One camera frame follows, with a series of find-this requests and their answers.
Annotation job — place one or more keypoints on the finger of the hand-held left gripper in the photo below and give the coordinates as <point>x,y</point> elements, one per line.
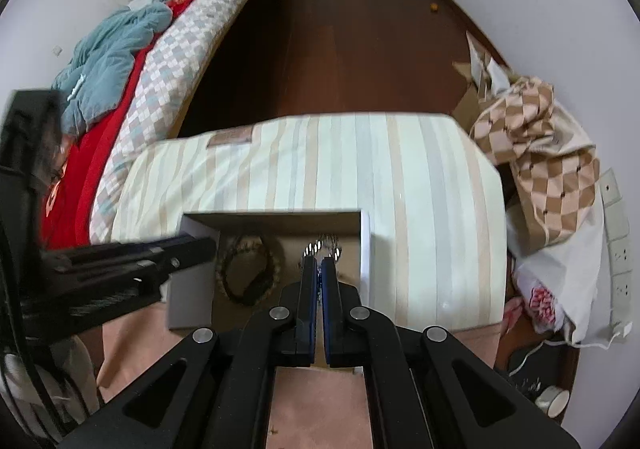
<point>140,249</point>
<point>100,294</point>

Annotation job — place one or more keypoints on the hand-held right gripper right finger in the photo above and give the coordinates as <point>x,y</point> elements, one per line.
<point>328,294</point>

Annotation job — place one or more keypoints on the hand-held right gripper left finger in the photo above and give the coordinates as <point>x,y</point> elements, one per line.
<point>310,294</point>

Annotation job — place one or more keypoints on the brown cardboard box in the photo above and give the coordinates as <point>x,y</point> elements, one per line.
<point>470,104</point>

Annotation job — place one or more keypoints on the pink cloth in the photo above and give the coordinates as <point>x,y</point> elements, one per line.
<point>320,404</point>

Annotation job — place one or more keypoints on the white cloth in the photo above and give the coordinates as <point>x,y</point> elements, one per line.
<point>30,379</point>

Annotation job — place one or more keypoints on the checked pastel quilt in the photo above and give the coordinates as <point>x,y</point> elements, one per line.
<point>175,59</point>

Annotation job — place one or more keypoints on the white power strip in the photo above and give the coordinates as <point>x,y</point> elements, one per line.
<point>620,249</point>

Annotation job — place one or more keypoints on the white cardboard jewelry box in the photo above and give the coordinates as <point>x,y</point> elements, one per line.
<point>280,223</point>

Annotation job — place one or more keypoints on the white bag with red print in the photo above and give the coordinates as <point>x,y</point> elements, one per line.
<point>565,279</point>

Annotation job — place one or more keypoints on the white tape roll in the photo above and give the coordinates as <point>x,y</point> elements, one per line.
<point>554,400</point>

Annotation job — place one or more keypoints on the blue-grey fleece blanket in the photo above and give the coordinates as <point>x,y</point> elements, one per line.
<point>110,54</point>

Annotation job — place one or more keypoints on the brown checked cloth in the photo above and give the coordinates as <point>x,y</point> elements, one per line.
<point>545,164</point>

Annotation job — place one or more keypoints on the red blanket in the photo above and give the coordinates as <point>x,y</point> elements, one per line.
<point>90,169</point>

